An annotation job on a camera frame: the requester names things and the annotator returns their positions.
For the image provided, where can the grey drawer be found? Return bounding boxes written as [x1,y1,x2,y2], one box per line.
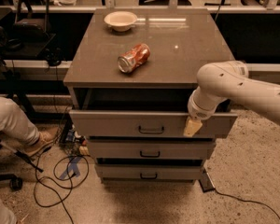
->
[88,140,216,160]
[95,164,203,180]
[69,110,237,138]

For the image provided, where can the black floor plate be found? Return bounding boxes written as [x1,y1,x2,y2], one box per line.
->
[199,170,216,192]

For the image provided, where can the grey bottom drawer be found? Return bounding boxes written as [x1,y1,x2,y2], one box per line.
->
[95,164,203,180]

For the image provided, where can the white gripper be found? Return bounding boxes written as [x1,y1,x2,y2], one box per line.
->
[184,89,219,137]

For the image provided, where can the grey top drawer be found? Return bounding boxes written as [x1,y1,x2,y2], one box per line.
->
[69,110,237,138]

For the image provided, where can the black cable on right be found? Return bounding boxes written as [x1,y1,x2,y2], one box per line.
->
[214,189,280,224]

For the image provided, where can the tan shoe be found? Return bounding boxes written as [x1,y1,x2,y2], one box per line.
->
[23,130,56,157]

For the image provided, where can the black bag on shelf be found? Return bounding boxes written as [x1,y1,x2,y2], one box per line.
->
[13,0,49,41]

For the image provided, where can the crushed orange soda can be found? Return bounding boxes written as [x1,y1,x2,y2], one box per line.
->
[118,43,150,74]

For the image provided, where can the grey middle drawer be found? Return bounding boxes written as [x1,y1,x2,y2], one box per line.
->
[88,140,216,160]

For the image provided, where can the black headphones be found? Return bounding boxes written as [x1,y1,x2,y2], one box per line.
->
[44,48,63,66]

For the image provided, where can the blue tape on floor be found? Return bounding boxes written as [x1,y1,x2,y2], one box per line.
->
[59,156,81,180]

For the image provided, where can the grey drawer cabinet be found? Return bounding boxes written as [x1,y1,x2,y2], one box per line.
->
[63,7,232,169]

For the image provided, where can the black office chair base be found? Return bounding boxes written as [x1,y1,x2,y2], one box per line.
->
[0,139,43,191]

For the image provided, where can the white bowl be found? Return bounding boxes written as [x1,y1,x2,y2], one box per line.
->
[104,11,137,32]

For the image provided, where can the person's leg in light trousers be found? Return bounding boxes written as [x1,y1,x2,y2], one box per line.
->
[0,97,40,146]

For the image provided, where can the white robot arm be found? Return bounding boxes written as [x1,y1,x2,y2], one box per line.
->
[184,61,280,137]

